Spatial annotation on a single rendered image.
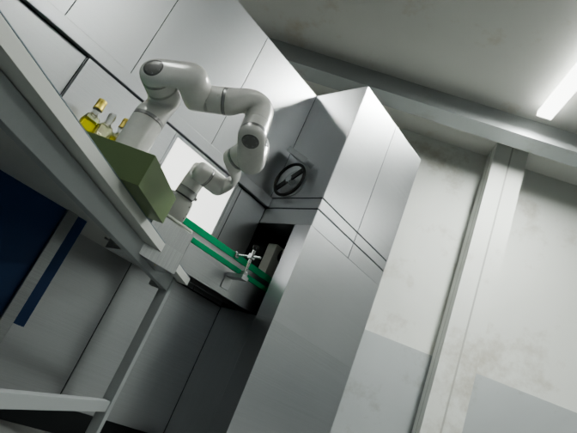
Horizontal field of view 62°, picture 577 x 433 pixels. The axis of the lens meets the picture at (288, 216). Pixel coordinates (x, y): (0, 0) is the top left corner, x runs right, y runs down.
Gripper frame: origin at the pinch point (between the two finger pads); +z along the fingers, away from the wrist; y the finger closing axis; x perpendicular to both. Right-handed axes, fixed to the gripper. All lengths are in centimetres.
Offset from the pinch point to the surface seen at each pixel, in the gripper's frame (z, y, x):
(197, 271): 5.9, -33.5, -16.5
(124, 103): -36, 25, -44
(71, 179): 1, 48, 48
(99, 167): -5, 46, 51
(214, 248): -6.0, -37.6, -22.1
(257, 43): -110, -17, -69
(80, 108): -23, 38, -40
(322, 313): -9, -102, -6
